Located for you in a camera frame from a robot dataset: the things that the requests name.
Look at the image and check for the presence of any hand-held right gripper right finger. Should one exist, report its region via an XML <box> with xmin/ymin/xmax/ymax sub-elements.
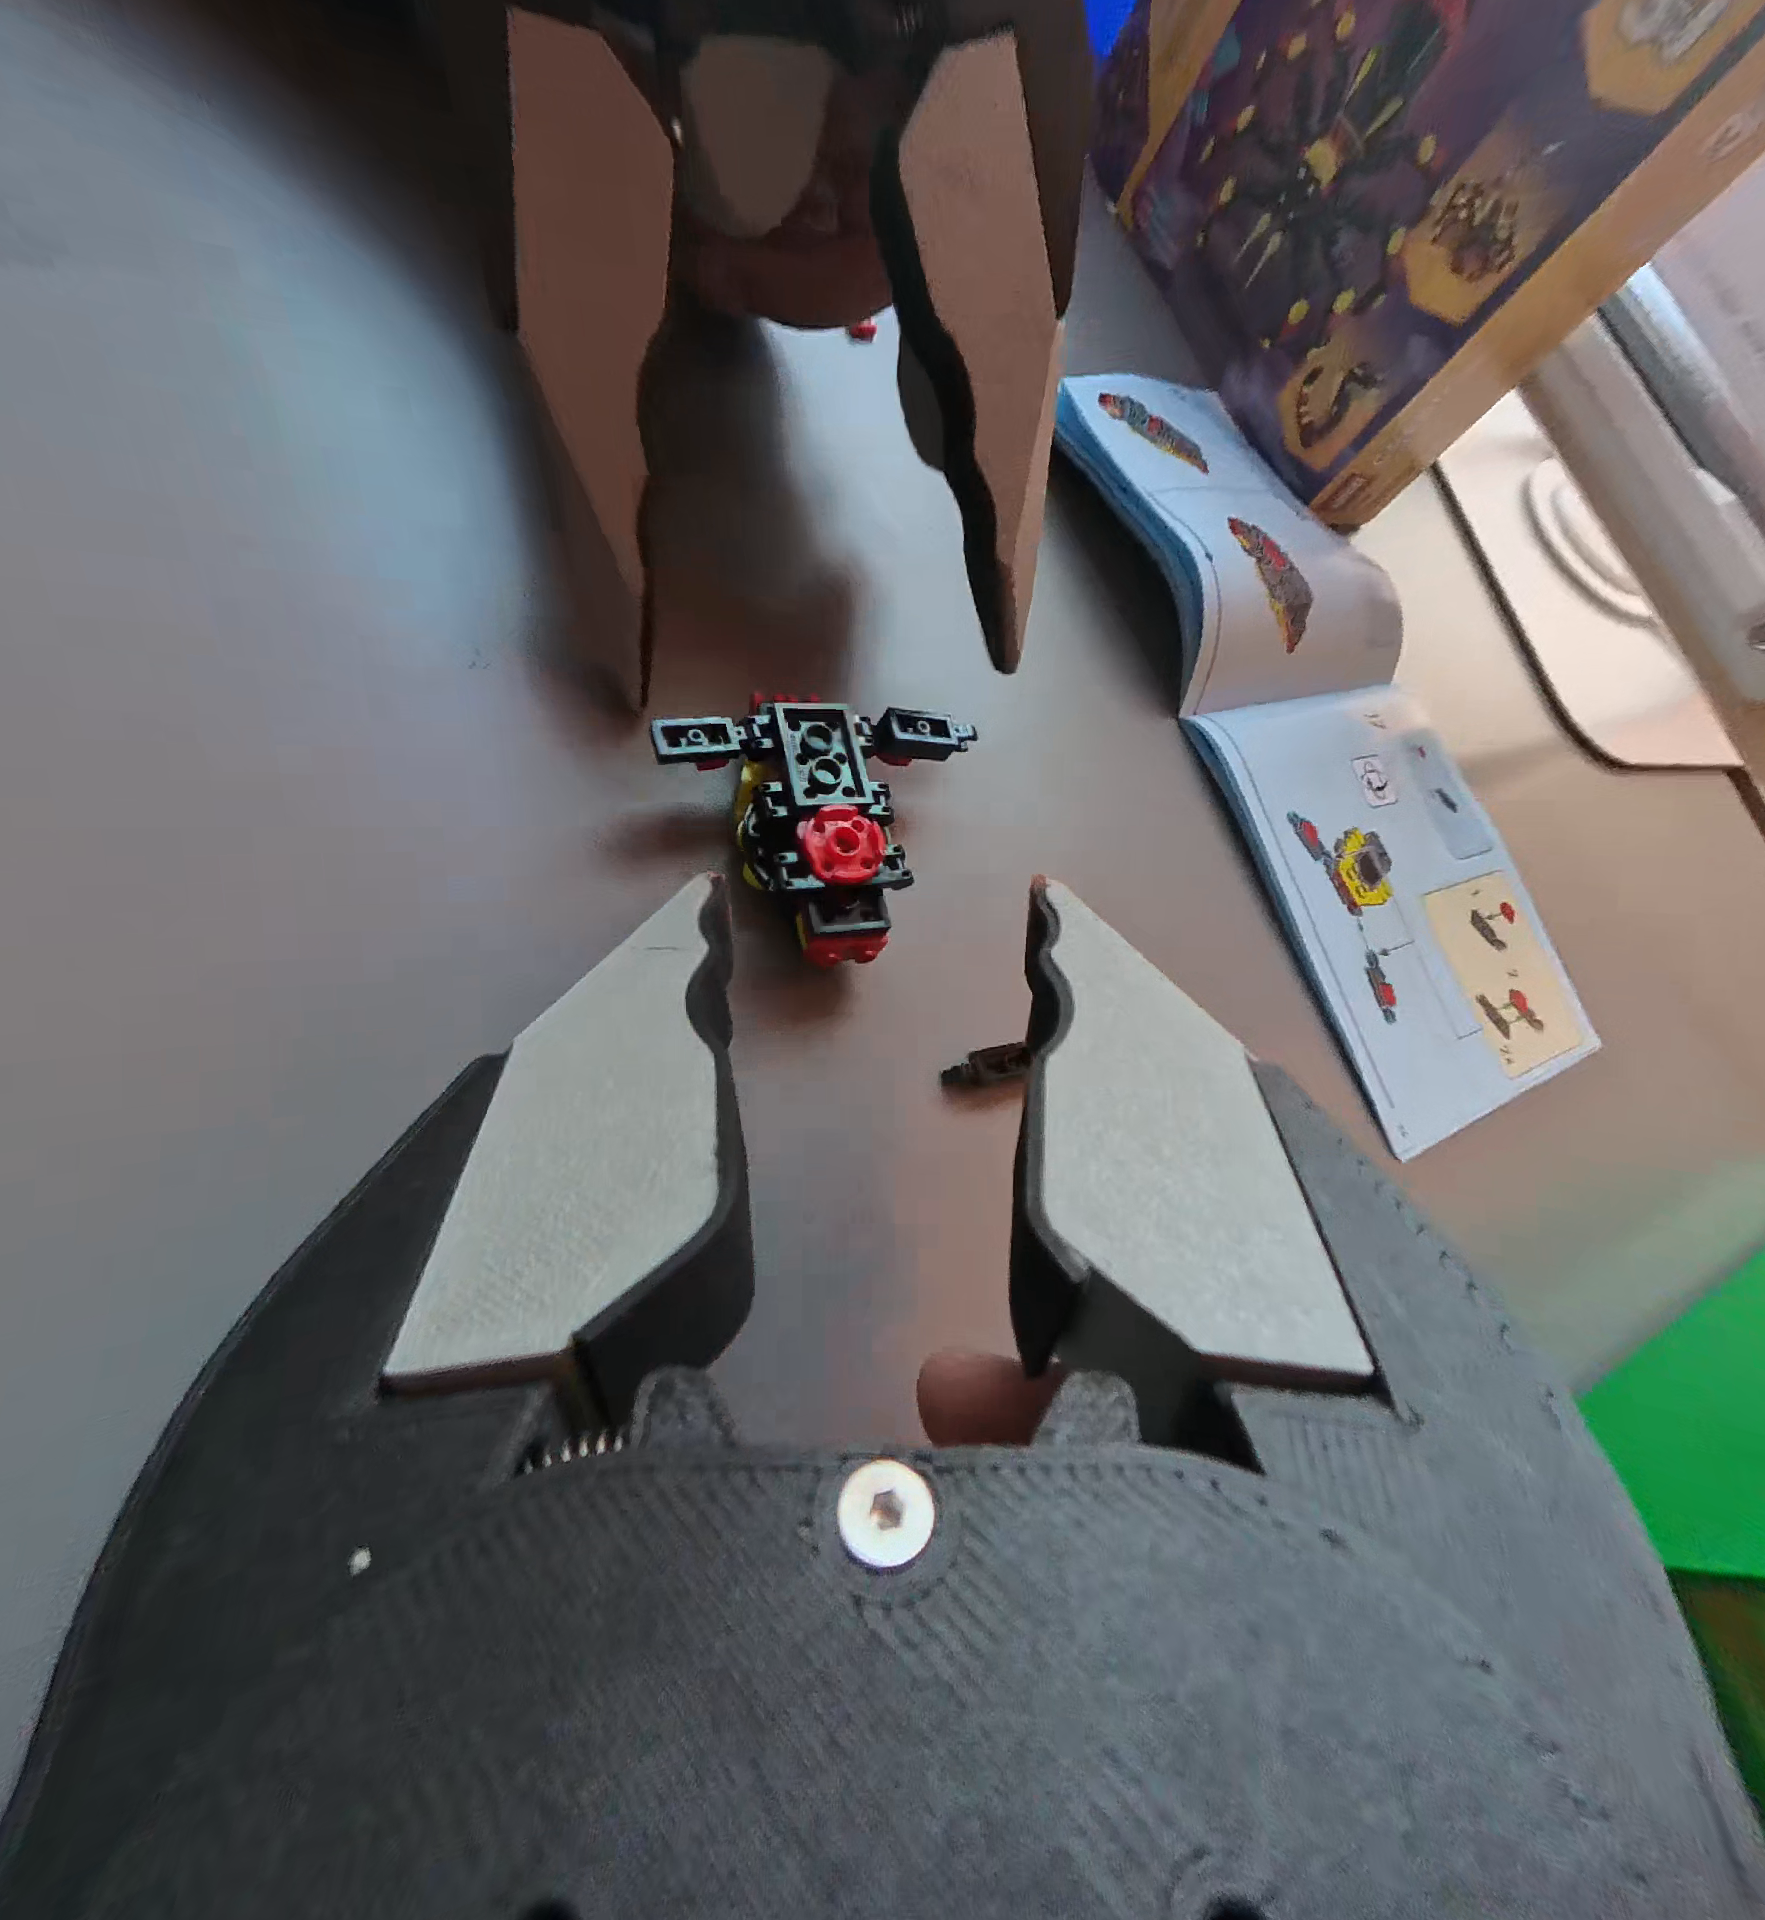
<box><xmin>1009</xmin><ymin>876</ymin><xmax>1379</xmax><ymax>1390</ymax></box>

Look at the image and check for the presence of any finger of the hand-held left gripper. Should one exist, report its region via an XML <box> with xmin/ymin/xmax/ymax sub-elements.
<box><xmin>505</xmin><ymin>4</ymin><xmax>683</xmax><ymax>714</ymax></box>
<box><xmin>871</xmin><ymin>0</ymin><xmax>1090</xmax><ymax>672</ymax></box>

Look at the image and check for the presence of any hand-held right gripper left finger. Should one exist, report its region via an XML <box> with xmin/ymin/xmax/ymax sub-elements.
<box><xmin>376</xmin><ymin>872</ymin><xmax>757</xmax><ymax>1420</ymax></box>

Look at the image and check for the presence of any lego instruction booklet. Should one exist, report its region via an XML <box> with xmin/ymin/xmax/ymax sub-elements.
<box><xmin>1053</xmin><ymin>373</ymin><xmax>1605</xmax><ymax>1164</ymax></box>

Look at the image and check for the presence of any black red yellow lego model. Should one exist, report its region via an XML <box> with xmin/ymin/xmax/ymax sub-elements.
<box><xmin>650</xmin><ymin>694</ymin><xmax>979</xmax><ymax>971</ymax></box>

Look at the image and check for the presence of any orange purple lego box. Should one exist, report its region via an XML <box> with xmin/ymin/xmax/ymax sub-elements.
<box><xmin>1090</xmin><ymin>0</ymin><xmax>1765</xmax><ymax>531</ymax></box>

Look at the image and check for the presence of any person's right hand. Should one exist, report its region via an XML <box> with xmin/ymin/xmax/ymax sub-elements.
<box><xmin>914</xmin><ymin>1347</ymin><xmax>1068</xmax><ymax>1450</ymax></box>

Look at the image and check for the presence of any green plastic bin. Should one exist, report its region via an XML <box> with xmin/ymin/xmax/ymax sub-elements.
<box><xmin>1571</xmin><ymin>1201</ymin><xmax>1765</xmax><ymax>1920</ymax></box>

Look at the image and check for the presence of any white printed instruction sheet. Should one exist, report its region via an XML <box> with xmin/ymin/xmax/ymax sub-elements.
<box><xmin>1646</xmin><ymin>82</ymin><xmax>1765</xmax><ymax>496</ymax></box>

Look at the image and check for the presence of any grey stand base plate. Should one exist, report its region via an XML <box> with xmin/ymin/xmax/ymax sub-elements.
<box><xmin>1433</xmin><ymin>386</ymin><xmax>1750</xmax><ymax>770</ymax></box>

